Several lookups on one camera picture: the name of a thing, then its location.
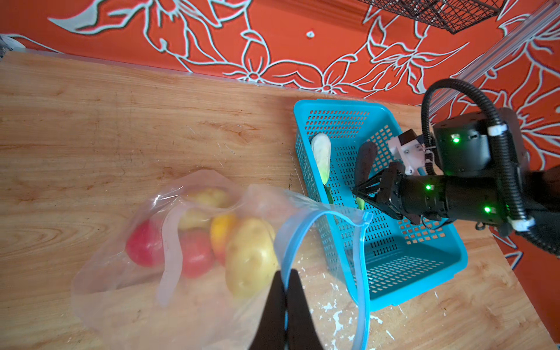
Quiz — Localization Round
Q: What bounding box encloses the clear zip top bag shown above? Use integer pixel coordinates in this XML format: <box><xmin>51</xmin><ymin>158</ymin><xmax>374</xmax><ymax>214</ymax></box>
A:
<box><xmin>71</xmin><ymin>170</ymin><xmax>372</xmax><ymax>349</ymax></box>

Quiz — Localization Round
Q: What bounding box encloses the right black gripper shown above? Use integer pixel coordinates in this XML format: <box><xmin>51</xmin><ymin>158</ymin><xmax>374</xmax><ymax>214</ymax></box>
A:
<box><xmin>352</xmin><ymin>162</ymin><xmax>507</xmax><ymax>225</ymax></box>

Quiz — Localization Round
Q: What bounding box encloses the yellow potato toy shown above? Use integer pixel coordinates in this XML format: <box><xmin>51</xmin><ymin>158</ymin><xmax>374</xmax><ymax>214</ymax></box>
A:
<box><xmin>178</xmin><ymin>188</ymin><xmax>233</xmax><ymax>233</ymax></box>
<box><xmin>225</xmin><ymin>217</ymin><xmax>278</xmax><ymax>298</ymax></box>

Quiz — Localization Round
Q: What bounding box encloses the dark eggplant toy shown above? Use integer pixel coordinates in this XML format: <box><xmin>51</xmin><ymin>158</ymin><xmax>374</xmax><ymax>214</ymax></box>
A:
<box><xmin>354</xmin><ymin>141</ymin><xmax>378</xmax><ymax>187</ymax></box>

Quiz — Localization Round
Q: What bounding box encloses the red apple toy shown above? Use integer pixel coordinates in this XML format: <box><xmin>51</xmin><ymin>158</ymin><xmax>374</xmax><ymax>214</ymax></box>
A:
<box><xmin>125</xmin><ymin>220</ymin><xmax>164</xmax><ymax>268</ymax></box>
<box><xmin>179</xmin><ymin>229</ymin><xmax>215</xmax><ymax>279</ymax></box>

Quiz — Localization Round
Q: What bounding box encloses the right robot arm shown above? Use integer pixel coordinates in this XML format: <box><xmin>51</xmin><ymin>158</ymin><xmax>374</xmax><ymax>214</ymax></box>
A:
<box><xmin>352</xmin><ymin>78</ymin><xmax>559</xmax><ymax>256</ymax></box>

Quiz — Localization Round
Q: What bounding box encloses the white radish toy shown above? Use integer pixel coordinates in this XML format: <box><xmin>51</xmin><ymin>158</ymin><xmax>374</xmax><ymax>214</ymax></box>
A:
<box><xmin>311</xmin><ymin>134</ymin><xmax>333</xmax><ymax>204</ymax></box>

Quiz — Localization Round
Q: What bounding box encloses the teal plastic basket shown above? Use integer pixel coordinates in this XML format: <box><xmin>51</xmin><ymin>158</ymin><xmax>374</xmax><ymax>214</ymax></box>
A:
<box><xmin>293</xmin><ymin>99</ymin><xmax>468</xmax><ymax>311</ymax></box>

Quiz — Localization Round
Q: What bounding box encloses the red yellow mango toy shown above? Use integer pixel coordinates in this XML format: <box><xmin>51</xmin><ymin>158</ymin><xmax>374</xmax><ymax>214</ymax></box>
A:
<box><xmin>210</xmin><ymin>213</ymin><xmax>239</xmax><ymax>265</ymax></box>

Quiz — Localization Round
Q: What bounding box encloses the black wire wall basket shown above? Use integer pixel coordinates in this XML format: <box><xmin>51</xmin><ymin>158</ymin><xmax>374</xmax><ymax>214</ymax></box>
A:
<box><xmin>363</xmin><ymin>0</ymin><xmax>505</xmax><ymax>34</ymax></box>

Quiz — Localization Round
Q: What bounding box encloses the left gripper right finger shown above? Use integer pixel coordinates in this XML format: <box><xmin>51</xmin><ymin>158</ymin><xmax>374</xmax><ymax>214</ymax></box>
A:
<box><xmin>285</xmin><ymin>269</ymin><xmax>323</xmax><ymax>350</ymax></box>

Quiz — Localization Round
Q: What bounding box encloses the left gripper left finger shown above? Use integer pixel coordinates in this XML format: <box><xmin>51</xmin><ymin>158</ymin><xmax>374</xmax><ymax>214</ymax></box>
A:
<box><xmin>249</xmin><ymin>271</ymin><xmax>287</xmax><ymax>350</ymax></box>

